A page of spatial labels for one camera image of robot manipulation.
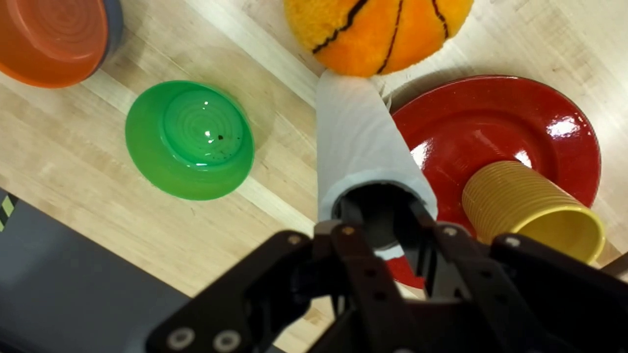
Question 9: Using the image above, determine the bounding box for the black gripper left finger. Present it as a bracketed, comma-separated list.
[314, 196, 408, 327]

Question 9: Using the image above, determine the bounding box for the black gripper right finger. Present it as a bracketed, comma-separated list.
[398, 202, 524, 327]

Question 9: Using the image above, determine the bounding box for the white tissue roll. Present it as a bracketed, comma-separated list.
[315, 70, 437, 219]

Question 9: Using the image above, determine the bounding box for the yellow ribbed cup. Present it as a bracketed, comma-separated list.
[461, 160, 604, 262]

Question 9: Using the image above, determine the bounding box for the red plate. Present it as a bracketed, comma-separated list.
[388, 74, 604, 290]

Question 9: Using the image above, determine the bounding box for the green bowl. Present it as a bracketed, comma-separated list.
[125, 80, 255, 200]

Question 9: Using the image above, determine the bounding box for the orange plush basketball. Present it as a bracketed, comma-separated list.
[284, 0, 472, 76]

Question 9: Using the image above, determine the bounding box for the blue-grey bowl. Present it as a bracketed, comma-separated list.
[102, 0, 123, 57]

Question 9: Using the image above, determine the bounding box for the orange bowl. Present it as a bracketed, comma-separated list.
[0, 0, 109, 88]

